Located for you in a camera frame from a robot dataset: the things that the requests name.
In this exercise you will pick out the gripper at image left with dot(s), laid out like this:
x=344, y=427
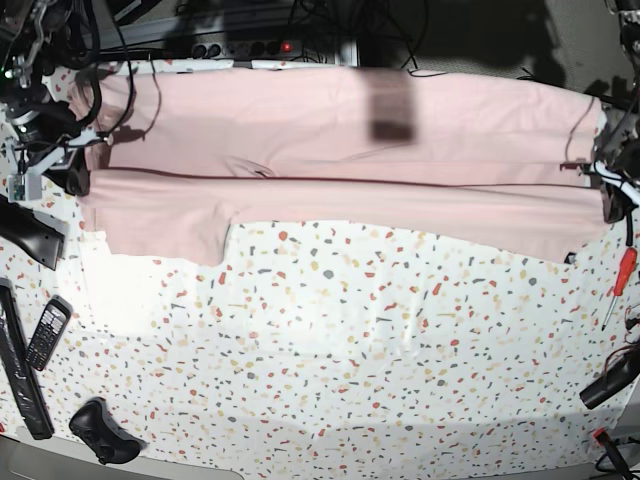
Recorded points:
x=41, y=126

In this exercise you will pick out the pink T-shirt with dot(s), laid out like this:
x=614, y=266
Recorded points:
x=488, y=160

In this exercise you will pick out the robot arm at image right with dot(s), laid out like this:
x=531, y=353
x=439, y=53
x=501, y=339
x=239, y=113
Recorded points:
x=617, y=154

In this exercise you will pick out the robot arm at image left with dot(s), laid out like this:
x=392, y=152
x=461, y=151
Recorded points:
x=37, y=37

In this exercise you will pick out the long black bar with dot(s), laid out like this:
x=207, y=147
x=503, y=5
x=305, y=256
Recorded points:
x=21, y=377

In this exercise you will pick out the red and black plug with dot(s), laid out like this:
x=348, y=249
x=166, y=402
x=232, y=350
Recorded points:
x=612, y=453

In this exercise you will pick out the black power strip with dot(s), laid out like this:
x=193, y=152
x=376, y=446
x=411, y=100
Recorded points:
x=248, y=50

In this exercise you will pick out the black game controller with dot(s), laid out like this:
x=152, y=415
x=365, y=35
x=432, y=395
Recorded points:
x=111, y=444

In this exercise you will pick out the terrazzo pattern table cover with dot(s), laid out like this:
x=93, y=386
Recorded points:
x=331, y=349

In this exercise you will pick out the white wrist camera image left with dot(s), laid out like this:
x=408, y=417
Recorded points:
x=28, y=162

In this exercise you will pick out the red handled screwdriver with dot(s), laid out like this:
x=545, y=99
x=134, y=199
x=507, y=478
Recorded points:
x=626, y=268

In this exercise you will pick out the black cordless phone handset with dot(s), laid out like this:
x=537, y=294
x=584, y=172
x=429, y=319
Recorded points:
x=48, y=332

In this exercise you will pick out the black cylinder with red wires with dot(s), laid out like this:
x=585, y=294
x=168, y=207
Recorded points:
x=614, y=380

